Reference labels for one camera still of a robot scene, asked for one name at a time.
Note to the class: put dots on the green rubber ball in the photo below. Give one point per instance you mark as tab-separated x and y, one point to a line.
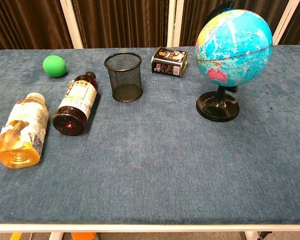
54	66

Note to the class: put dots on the yellow object under table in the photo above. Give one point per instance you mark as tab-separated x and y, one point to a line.
15	236

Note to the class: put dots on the white partition post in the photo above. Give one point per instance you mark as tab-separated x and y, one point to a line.
71	25
285	22
174	22

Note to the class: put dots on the black mesh pen cup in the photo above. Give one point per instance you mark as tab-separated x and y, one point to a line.
125	80

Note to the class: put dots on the blue fabric table cover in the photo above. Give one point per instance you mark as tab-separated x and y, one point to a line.
150	162

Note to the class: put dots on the black printed tin can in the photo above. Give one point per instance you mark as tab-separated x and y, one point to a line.
168	62

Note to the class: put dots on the orange object under table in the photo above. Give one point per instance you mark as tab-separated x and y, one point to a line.
83	236

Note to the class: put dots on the yellow juice bottle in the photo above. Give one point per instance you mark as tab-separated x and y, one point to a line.
22	130

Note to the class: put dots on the blue world globe sphere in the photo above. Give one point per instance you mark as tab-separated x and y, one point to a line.
236	47

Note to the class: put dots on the white table frame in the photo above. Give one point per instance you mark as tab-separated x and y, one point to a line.
150	228

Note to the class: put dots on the dark tea bottle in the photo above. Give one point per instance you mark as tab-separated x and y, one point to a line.
76	102

